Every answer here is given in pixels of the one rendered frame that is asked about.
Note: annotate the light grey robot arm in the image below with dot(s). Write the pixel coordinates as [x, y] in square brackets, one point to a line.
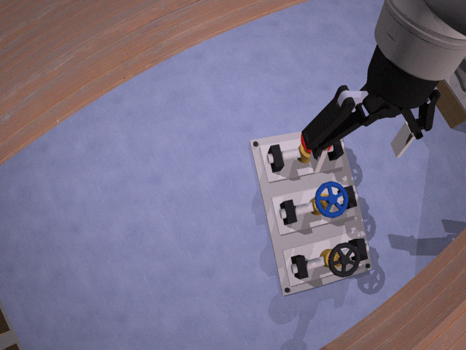
[424, 38]

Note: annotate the grey pipe valve with black end clamps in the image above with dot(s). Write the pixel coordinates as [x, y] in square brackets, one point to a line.
[346, 251]

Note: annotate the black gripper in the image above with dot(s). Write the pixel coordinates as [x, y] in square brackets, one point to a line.
[385, 83]

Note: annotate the valve with blue handwheel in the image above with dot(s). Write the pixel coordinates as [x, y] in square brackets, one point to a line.
[339, 204]

